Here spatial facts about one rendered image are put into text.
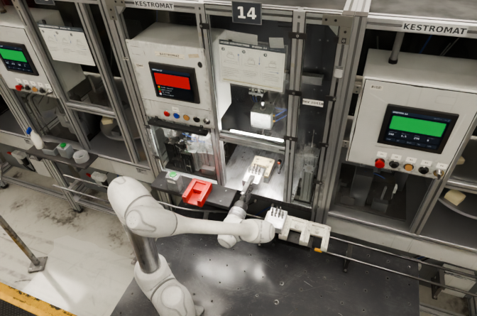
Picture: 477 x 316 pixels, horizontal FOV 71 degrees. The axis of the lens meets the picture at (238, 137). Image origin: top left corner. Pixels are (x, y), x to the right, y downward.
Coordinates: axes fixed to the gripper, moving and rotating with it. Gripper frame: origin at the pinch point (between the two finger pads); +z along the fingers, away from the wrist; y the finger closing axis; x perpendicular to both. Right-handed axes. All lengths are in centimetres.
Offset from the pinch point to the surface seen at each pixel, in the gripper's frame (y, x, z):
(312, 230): -16.8, -38.7, -9.0
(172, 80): 62, 39, 1
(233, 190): -12.7, 12.4, 0.7
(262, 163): -6.6, -0.1, 22.3
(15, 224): -103, 221, -30
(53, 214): -103, 195, -11
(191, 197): -11.4, 34.3, -12.5
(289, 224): -15.3, -25.7, -10.4
